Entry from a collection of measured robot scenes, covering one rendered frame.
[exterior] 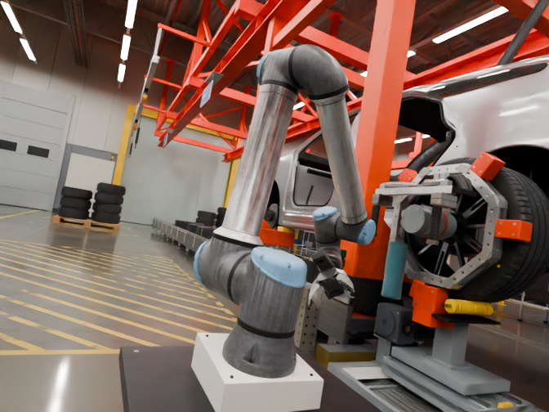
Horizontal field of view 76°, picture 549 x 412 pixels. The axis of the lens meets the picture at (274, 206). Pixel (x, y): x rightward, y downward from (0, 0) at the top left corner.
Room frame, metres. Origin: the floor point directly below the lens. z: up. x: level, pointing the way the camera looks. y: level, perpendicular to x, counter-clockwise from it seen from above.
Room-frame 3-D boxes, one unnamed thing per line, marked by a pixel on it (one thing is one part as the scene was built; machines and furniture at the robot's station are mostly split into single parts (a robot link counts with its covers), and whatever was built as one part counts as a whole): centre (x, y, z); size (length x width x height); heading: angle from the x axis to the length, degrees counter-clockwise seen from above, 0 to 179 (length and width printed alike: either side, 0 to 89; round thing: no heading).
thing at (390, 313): (1.94, -0.86, 0.26); 0.42 x 0.18 x 0.35; 115
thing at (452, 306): (1.52, -0.90, 0.51); 0.29 x 0.06 x 0.06; 115
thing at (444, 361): (1.66, -0.92, 0.32); 0.40 x 0.30 x 0.28; 25
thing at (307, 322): (2.00, -0.28, 0.21); 0.10 x 0.10 x 0.42; 25
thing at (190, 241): (8.46, 2.01, 0.19); 6.81 x 0.86 x 0.39; 25
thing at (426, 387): (1.63, -0.93, 0.13); 0.50 x 0.36 x 0.10; 25
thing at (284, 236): (3.90, -0.01, 0.69); 0.52 x 0.17 x 0.35; 115
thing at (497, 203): (1.59, -0.76, 0.85); 0.54 x 0.07 x 0.54; 25
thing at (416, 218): (1.56, -0.70, 0.85); 0.21 x 0.14 x 0.14; 115
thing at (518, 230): (1.30, -0.90, 0.85); 0.09 x 0.08 x 0.07; 25
